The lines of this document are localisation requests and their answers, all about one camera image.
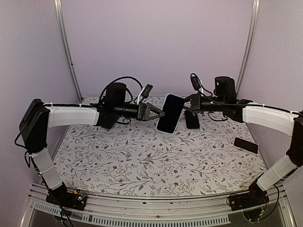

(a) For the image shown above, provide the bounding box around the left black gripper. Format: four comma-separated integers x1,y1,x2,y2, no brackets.
114,102,165,122

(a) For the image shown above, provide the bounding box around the phone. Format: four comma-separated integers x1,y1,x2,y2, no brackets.
156,94,185,134

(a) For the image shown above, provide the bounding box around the black phone case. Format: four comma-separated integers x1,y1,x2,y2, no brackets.
184,110,200,129

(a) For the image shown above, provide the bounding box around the black smartphone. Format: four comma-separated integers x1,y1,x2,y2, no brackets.
234,138,258,154

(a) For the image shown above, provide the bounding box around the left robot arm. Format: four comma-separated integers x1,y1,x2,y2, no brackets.
15,78,165,205

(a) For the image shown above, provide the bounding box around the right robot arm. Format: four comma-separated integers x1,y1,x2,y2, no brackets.
185,73,303,206

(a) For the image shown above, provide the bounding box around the floral patterned table mat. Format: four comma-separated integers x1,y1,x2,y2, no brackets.
48,95,268,197

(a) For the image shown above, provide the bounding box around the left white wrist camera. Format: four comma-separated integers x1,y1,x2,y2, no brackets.
136,84,153,105

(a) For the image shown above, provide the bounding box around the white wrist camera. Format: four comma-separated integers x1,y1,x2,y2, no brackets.
190,73,204,94
136,84,153,105

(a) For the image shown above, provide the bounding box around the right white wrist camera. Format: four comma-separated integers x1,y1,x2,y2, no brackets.
190,73,204,94

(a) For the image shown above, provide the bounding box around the right aluminium frame post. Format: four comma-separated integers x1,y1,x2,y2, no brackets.
236,0,260,96

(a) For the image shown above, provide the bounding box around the aluminium frame post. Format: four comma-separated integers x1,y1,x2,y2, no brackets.
236,0,260,96
54,0,83,101

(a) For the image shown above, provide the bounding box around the front aluminium rail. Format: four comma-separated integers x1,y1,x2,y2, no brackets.
20,184,297,227

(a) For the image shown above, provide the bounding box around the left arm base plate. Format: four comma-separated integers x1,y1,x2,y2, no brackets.
46,191,87,211

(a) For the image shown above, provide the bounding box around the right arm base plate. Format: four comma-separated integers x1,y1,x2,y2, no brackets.
226,192,269,222

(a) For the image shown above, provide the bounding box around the left aluminium frame post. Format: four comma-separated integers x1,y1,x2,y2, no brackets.
54,0,83,101

